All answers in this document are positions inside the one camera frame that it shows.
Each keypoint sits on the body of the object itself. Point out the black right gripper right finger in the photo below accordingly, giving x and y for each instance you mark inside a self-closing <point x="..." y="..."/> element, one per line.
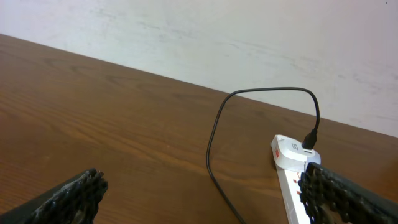
<point x="330" y="198"/>

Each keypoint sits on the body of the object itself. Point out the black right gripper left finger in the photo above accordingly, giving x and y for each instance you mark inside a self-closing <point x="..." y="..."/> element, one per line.
<point x="74" y="201"/>

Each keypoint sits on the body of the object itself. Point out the white USB charger adapter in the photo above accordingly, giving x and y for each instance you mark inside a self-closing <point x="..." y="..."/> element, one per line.
<point x="289" y="154"/>

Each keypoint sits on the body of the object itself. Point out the white power strip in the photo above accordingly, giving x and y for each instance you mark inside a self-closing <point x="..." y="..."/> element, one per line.
<point x="289" y="185"/>

